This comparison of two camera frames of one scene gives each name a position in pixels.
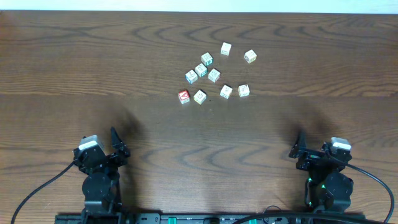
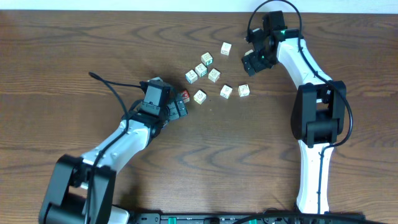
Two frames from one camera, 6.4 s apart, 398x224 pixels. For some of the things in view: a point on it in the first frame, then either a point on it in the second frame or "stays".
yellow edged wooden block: x=199 y=97 stays
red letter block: x=184 y=96 stays
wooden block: x=226 y=91 stays
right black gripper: x=310 y=157 → x=257 y=65
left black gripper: x=109 y=157 → x=176 y=109
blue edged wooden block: x=191 y=76 stays
